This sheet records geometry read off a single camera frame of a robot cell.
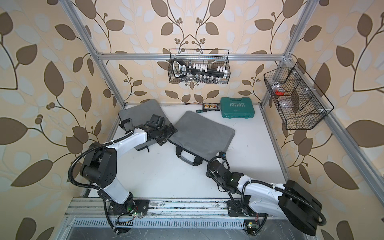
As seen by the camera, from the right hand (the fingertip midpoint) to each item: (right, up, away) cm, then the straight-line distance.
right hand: (207, 168), depth 86 cm
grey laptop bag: (-55, +30, +22) cm, 66 cm away
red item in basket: (+39, +44, -5) cm, 59 cm away
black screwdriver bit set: (+4, +38, +32) cm, 50 cm away
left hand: (-21, +20, +5) cm, 30 cm away
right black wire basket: (+48, +37, -7) cm, 61 cm away
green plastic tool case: (+24, +37, +26) cm, 51 cm away
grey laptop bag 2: (-5, +16, +10) cm, 19 cm away
